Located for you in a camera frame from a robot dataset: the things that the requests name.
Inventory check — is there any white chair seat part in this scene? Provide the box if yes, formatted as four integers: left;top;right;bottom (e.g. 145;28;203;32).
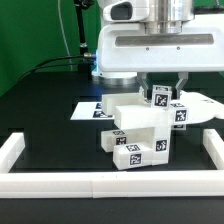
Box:
136;126;171;166

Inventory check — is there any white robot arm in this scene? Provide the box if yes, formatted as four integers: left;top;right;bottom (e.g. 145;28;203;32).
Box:
96;0;224;91

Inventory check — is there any white U-shaped obstacle fence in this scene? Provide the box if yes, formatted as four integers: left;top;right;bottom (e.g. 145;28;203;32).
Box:
0;132;224;198

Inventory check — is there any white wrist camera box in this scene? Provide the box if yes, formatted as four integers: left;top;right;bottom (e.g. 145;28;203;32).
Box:
103;0;150;22

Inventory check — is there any white tagged cube nut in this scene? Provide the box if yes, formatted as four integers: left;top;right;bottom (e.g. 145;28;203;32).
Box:
172;124;186;131
151;85;172;108

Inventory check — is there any black cable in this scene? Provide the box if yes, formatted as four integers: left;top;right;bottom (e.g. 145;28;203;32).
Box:
16;53;98;83

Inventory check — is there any black camera stand pole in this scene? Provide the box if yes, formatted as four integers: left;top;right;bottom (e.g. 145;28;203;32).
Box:
73;0;94;74

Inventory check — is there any white chair backrest frame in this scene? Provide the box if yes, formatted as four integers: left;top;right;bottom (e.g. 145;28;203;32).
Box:
102;91;224;130

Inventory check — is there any white marker tag sheet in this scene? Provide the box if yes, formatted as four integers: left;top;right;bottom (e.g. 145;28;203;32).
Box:
71;102;114;120

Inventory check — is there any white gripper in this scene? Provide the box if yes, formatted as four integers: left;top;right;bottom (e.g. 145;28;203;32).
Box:
97;14;224;100

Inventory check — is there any grey hanging cable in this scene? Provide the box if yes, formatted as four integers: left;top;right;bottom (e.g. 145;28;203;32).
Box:
57;0;74;72

